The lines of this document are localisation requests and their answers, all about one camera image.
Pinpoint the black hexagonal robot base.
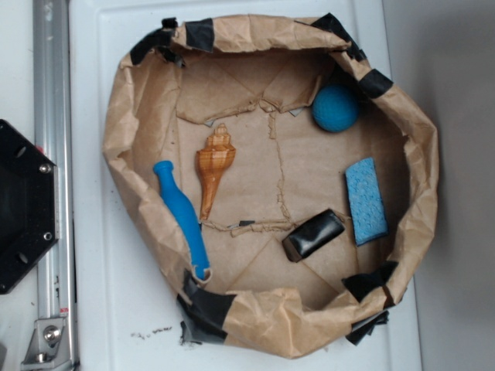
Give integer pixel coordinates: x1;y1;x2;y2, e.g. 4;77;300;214
1;120;58;294

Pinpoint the blue rectangular sponge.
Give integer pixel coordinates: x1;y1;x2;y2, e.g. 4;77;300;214
345;158;388;247

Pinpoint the brown paper bag bin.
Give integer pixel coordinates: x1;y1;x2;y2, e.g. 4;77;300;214
103;14;439;359

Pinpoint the orange plastic conch shell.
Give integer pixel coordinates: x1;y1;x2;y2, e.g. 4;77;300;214
196;124;236;220

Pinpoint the blue plastic bottle toy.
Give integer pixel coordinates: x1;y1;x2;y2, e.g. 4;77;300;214
153;160;210;281

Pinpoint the black rectangular block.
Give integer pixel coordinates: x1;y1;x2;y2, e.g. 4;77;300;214
282;209;345;263

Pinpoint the blue foam ball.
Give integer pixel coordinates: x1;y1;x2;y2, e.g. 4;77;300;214
312;84;360;133

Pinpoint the white plastic tray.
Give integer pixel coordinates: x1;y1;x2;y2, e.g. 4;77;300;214
69;1;422;370

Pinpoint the aluminium extrusion rail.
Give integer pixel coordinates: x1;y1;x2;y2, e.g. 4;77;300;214
19;0;80;371

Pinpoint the metal corner bracket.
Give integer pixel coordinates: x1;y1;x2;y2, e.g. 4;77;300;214
20;318;70;370

